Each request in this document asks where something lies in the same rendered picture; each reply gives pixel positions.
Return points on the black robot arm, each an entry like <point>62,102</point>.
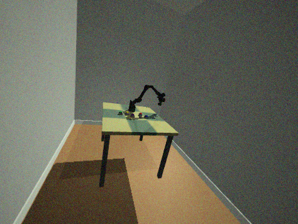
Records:
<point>138,100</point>

